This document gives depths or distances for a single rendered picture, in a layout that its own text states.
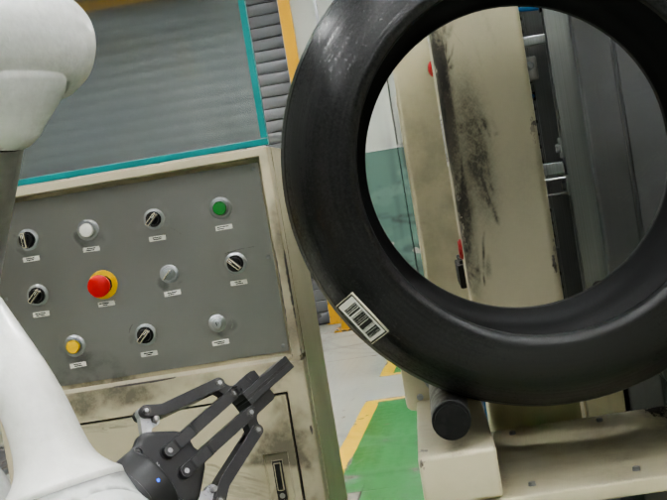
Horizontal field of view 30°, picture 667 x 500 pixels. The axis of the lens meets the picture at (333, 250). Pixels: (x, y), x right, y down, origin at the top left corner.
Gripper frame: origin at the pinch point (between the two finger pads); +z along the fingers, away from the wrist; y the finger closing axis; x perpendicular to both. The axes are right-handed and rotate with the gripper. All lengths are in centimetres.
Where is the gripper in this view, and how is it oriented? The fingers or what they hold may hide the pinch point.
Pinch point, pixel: (262, 383)
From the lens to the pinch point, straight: 131.4
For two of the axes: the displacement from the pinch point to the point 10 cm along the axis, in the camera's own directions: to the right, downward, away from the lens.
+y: 6.3, 7.7, 0.1
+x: 4.7, -3.8, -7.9
